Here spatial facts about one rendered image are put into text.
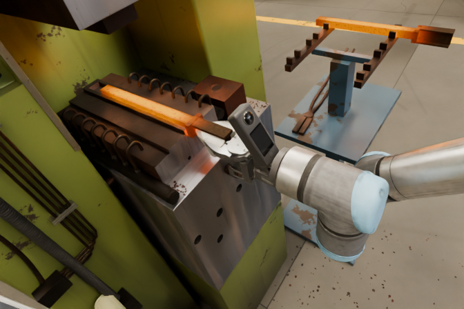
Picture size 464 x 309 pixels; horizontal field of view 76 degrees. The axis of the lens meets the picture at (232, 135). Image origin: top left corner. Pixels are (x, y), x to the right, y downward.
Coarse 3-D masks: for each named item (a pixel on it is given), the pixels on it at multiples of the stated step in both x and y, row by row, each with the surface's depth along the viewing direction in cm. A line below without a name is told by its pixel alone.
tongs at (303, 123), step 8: (328, 80) 121; (320, 88) 117; (328, 88) 116; (312, 104) 111; (320, 104) 110; (312, 112) 108; (304, 120) 106; (312, 120) 106; (296, 128) 103; (304, 128) 102
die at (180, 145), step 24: (96, 96) 83; (144, 96) 77; (168, 96) 76; (96, 120) 76; (120, 120) 73; (144, 120) 71; (216, 120) 72; (120, 144) 68; (144, 144) 66; (168, 144) 63; (192, 144) 68; (144, 168) 65; (168, 168) 64
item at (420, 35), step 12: (336, 24) 99; (348, 24) 97; (360, 24) 95; (372, 24) 93; (384, 24) 92; (396, 36) 89; (408, 36) 87; (420, 36) 86; (432, 36) 84; (444, 36) 82
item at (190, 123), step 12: (108, 96) 81; (120, 96) 78; (132, 96) 77; (144, 108) 72; (156, 108) 70; (168, 108) 70; (168, 120) 68; (180, 120) 65; (192, 120) 64; (204, 120) 63; (192, 132) 64; (216, 132) 60; (228, 132) 59
